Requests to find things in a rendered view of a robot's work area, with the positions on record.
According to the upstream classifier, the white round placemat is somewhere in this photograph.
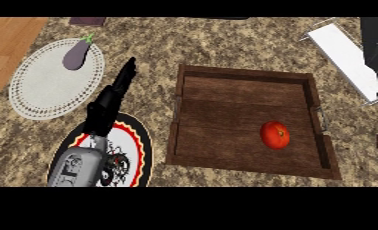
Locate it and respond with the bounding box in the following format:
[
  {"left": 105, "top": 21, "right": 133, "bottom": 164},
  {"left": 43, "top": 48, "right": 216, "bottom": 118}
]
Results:
[{"left": 8, "top": 38, "right": 107, "bottom": 121}]

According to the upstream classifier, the dark purple flat object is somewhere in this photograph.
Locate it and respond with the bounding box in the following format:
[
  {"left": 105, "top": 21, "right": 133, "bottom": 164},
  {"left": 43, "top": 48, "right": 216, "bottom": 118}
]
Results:
[{"left": 68, "top": 17, "right": 108, "bottom": 27}]

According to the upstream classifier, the brown wooden tray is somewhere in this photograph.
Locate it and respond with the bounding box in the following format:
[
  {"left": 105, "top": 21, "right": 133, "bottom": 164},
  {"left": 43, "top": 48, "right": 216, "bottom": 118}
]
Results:
[{"left": 166, "top": 63, "right": 343, "bottom": 181}]

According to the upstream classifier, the purple eggplant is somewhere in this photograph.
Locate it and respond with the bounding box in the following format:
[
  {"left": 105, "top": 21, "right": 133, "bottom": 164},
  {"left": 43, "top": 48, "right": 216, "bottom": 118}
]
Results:
[{"left": 62, "top": 33, "right": 96, "bottom": 71}]

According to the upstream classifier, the black red patterned plate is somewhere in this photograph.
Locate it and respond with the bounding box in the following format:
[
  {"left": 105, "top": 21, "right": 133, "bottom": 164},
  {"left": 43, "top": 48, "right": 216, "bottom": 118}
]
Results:
[{"left": 46, "top": 112, "right": 155, "bottom": 188}]

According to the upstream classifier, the red round squash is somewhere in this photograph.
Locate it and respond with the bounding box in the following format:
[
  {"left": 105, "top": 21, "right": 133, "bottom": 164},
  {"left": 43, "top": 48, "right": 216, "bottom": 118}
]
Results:
[{"left": 259, "top": 120, "right": 293, "bottom": 151}]

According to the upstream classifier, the dark appliance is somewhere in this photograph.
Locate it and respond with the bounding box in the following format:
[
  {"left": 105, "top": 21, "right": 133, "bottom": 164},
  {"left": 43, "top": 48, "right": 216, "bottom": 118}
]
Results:
[{"left": 359, "top": 17, "right": 378, "bottom": 74}]

